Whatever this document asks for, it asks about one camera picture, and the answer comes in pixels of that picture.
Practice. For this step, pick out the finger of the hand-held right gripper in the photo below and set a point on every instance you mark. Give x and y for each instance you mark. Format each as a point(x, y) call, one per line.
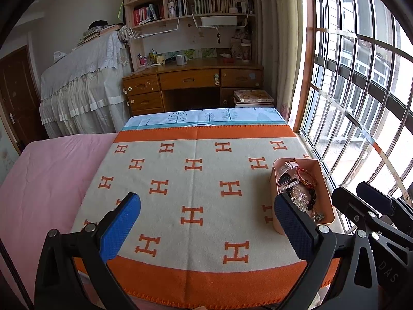
point(351, 203)
point(377, 197)

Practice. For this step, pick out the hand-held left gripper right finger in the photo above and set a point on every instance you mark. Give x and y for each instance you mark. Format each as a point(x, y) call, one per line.
point(295, 229)

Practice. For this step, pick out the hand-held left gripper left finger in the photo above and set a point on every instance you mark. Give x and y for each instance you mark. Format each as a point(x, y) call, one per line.
point(121, 229)

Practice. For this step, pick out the flower charm pin brooch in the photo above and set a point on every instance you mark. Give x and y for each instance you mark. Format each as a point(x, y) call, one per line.
point(319, 216)

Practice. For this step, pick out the pink box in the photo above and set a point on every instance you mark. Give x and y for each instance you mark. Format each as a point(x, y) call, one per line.
point(322, 200)

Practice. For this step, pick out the pink smartwatch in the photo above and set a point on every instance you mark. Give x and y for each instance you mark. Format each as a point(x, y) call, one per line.
point(285, 178)

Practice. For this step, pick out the orange and beige patterned blanket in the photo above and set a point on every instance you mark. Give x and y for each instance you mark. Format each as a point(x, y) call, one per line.
point(193, 200)

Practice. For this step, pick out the pink bed sheet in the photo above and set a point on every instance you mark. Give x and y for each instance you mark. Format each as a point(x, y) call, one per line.
point(48, 174)

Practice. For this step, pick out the barred window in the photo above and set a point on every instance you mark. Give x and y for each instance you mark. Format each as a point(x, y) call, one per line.
point(355, 87)

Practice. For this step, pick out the frosted glass door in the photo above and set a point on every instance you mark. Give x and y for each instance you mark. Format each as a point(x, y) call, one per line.
point(6, 155)

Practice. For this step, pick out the stack of large books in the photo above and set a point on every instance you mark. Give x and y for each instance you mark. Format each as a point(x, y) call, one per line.
point(253, 97)

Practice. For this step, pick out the light blue printed sheet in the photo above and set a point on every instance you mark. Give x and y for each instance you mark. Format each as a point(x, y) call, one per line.
point(209, 116)

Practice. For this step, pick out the lace-covered piano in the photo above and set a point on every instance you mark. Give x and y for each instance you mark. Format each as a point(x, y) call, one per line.
point(80, 80)

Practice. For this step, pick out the wooden desk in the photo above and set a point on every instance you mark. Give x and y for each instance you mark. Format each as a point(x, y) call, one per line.
point(190, 79)

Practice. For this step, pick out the beige curtain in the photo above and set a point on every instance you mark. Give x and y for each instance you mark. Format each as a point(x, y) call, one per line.
point(277, 55)

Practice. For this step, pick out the brown wooden door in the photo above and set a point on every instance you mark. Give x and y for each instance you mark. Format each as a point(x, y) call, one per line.
point(19, 97)

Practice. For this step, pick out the cream drawer lock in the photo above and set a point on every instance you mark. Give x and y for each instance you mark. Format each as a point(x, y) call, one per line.
point(216, 80)

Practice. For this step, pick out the white mug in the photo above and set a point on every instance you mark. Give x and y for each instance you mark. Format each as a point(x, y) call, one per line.
point(180, 59)

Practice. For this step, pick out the red tissue box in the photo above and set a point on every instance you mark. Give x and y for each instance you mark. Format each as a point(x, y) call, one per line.
point(227, 58)

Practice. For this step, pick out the floral paper bag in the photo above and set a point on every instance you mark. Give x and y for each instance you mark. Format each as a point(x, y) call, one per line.
point(241, 50)

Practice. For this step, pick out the pile of books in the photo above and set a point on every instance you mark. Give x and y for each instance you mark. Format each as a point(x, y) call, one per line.
point(96, 32)

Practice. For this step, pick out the wooden bookshelf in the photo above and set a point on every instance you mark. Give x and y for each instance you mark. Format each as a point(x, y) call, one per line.
point(200, 38)

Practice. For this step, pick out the hanging keys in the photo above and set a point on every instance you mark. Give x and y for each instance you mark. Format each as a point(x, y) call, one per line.
point(218, 37)

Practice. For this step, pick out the white basin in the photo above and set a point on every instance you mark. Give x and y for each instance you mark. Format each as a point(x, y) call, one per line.
point(219, 20)

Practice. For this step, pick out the row of books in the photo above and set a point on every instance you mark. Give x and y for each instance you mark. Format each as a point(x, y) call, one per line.
point(226, 3)

